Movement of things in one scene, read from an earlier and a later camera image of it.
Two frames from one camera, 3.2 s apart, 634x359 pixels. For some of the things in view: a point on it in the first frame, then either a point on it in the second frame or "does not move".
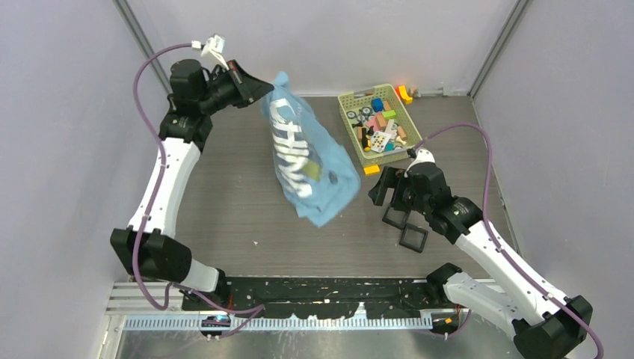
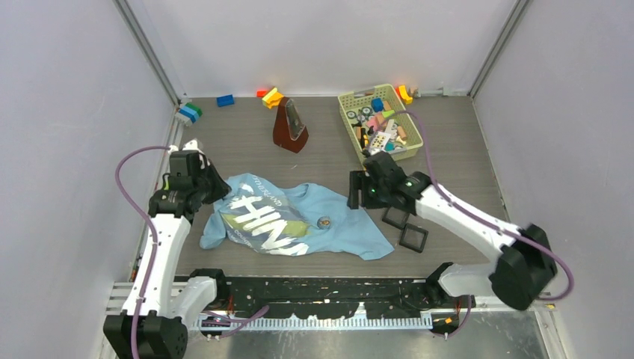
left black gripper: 250,88 -> 221,188
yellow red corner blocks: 402,93 does not move
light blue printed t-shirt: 315,169 -> 260,214
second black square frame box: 410,245 does not move
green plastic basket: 379,126 does not move
